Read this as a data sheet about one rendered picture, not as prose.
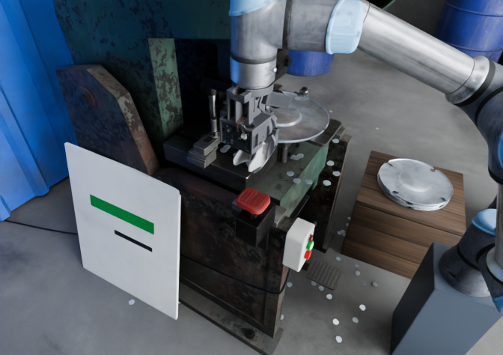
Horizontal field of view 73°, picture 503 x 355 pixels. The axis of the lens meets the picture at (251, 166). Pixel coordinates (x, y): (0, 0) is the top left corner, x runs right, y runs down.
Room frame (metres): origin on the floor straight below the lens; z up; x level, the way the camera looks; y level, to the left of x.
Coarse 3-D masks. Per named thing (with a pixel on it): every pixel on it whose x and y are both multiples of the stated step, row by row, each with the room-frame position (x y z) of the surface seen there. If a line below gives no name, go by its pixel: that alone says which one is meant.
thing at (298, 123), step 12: (288, 108) 0.93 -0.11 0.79; (300, 108) 0.94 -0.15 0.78; (312, 108) 0.94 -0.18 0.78; (324, 108) 0.93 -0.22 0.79; (276, 120) 0.86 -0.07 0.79; (288, 120) 0.86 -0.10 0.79; (300, 120) 0.87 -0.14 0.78; (312, 120) 0.87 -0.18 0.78; (324, 120) 0.87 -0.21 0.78; (288, 132) 0.80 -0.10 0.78; (300, 132) 0.81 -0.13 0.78; (312, 132) 0.81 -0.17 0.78
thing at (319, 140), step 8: (336, 120) 0.88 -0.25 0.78; (328, 128) 0.83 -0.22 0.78; (336, 128) 0.83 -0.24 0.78; (320, 136) 0.79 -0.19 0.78; (328, 136) 0.79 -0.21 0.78; (280, 144) 0.84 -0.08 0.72; (288, 144) 0.84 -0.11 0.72; (296, 144) 0.89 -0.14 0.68; (312, 144) 0.77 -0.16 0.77; (320, 144) 0.76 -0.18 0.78; (280, 152) 0.84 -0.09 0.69; (288, 152) 0.84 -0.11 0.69; (280, 160) 0.83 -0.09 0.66
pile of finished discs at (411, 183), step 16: (400, 160) 1.22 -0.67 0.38; (416, 160) 1.22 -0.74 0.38; (384, 176) 1.11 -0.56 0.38; (400, 176) 1.10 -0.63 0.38; (416, 176) 1.11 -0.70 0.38; (432, 176) 1.12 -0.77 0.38; (384, 192) 1.03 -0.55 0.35; (400, 192) 1.01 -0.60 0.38; (416, 192) 1.01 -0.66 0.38; (432, 192) 1.01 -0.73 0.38; (448, 192) 1.02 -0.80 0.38; (416, 208) 0.94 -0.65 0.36; (432, 208) 0.94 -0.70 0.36
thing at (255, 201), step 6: (246, 192) 0.58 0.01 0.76; (252, 192) 0.58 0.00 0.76; (258, 192) 0.58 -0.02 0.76; (240, 198) 0.56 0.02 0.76; (246, 198) 0.56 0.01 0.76; (252, 198) 0.56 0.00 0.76; (258, 198) 0.56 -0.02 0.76; (264, 198) 0.56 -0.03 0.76; (240, 204) 0.54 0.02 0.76; (246, 204) 0.54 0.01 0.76; (252, 204) 0.54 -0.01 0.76; (258, 204) 0.54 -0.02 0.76; (264, 204) 0.54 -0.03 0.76; (252, 210) 0.52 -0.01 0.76; (258, 210) 0.52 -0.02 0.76
